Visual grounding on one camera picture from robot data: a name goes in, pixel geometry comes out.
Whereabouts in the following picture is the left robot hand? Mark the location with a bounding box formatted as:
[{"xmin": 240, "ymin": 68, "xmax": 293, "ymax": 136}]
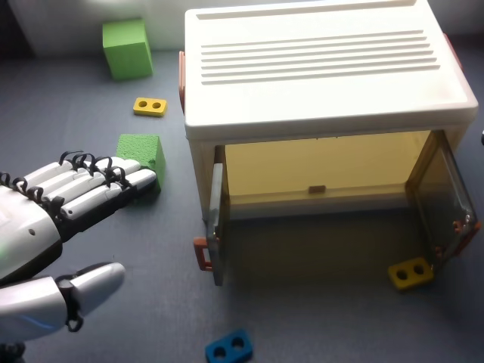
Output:
[{"xmin": 0, "ymin": 150, "xmax": 159, "ymax": 343}]

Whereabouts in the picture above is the grey table cloth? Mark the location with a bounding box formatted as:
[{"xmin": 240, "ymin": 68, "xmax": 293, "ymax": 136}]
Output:
[{"xmin": 0, "ymin": 33, "xmax": 484, "ymax": 363}]

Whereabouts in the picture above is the green foam wedge block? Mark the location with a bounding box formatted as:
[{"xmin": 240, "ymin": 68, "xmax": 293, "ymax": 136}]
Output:
[{"xmin": 115, "ymin": 134, "xmax": 167, "ymax": 194}]

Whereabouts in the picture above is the yellow two-hole toy block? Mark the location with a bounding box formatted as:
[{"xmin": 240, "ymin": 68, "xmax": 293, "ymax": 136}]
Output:
[{"xmin": 387, "ymin": 257, "xmax": 435, "ymax": 291}]

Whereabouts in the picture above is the white storage cabinet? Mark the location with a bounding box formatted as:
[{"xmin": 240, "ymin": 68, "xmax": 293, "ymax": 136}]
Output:
[{"xmin": 177, "ymin": 0, "xmax": 479, "ymax": 225}]

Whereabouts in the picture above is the small two-hole toy block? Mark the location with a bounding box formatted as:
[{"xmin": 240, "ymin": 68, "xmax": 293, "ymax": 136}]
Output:
[{"xmin": 132, "ymin": 97, "xmax": 169, "ymax": 117}]

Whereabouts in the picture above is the large green foam cube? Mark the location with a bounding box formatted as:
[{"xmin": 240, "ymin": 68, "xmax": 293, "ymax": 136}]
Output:
[{"xmin": 101, "ymin": 17, "xmax": 155, "ymax": 81}]

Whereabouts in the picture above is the blue two-hole toy block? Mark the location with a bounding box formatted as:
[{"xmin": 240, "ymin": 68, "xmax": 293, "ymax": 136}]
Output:
[{"xmin": 205, "ymin": 329, "xmax": 253, "ymax": 363}]

